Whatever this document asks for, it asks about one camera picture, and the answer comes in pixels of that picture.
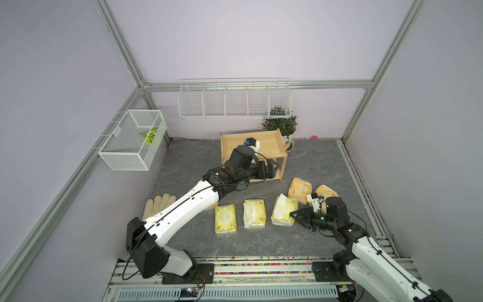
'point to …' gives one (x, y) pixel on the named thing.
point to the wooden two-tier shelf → (272, 146)
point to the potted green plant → (287, 126)
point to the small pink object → (314, 138)
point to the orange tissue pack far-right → (326, 192)
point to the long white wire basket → (211, 98)
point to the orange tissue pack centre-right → (299, 189)
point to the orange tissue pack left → (212, 206)
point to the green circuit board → (188, 292)
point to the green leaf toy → (149, 134)
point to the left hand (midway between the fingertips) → (271, 167)
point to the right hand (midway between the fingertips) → (290, 214)
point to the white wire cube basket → (134, 143)
